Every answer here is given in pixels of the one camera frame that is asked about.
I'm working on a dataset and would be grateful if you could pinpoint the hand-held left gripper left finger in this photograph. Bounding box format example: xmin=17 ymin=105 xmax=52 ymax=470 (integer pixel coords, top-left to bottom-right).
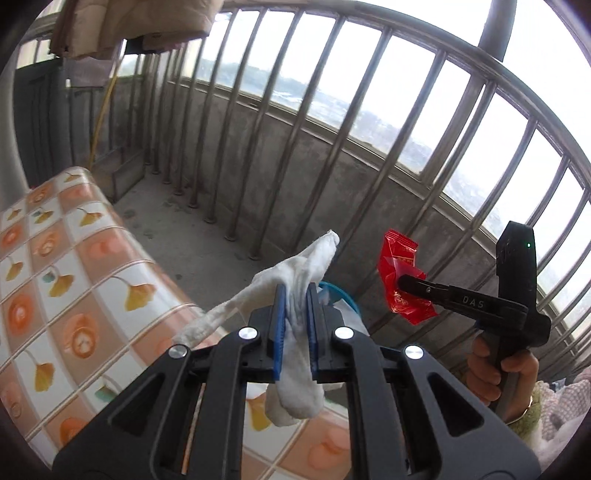
xmin=53 ymin=283 xmax=288 ymax=480

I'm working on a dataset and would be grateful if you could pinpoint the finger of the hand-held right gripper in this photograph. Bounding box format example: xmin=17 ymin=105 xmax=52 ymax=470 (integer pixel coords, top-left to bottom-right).
xmin=398 ymin=273 xmax=530 ymax=325

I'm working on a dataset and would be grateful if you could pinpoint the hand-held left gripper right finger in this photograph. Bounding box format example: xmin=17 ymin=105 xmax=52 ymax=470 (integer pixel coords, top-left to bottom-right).
xmin=305 ymin=283 xmax=542 ymax=480

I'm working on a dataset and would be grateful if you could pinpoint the blue plastic basket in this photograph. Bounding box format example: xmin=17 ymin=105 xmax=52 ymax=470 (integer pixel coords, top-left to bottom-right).
xmin=316 ymin=279 xmax=361 ymax=324

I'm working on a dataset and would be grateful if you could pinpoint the white cloth rag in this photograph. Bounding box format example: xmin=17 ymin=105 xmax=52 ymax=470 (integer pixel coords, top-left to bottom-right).
xmin=172 ymin=228 xmax=342 ymax=428

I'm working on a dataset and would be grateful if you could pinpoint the red foil wrapper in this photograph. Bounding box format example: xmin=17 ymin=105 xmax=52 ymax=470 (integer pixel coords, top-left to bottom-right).
xmin=376 ymin=229 xmax=438 ymax=327

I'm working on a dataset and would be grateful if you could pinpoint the person's right forearm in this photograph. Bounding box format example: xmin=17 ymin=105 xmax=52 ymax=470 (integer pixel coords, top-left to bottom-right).
xmin=508 ymin=376 xmax=591 ymax=462

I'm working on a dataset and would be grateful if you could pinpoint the person's right hand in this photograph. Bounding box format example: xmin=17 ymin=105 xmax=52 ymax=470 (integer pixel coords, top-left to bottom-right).
xmin=465 ymin=337 xmax=540 ymax=423

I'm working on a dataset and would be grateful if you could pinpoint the coffee leaf patterned tablecloth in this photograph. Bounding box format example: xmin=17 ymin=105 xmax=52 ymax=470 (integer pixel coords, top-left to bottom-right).
xmin=0 ymin=166 xmax=365 ymax=480

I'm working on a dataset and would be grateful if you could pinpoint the metal balcony railing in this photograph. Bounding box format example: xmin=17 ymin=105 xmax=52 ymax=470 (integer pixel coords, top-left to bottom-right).
xmin=106 ymin=0 xmax=591 ymax=361

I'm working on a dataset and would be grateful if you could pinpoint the yellow broom stick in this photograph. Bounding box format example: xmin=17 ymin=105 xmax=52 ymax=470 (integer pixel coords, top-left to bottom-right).
xmin=88 ymin=46 xmax=123 ymax=169

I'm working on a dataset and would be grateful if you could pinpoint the black suitcase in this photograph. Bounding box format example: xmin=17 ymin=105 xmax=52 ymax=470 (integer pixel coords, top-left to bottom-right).
xmin=14 ymin=60 xmax=70 ymax=188

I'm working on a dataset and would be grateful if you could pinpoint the hanging grey towel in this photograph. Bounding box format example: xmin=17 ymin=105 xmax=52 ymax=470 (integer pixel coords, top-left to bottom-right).
xmin=65 ymin=58 xmax=116 ymax=88

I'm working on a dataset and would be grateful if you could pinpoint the hanging beige garment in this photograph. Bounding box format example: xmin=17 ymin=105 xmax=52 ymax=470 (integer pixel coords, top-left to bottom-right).
xmin=48 ymin=0 xmax=227 ymax=61

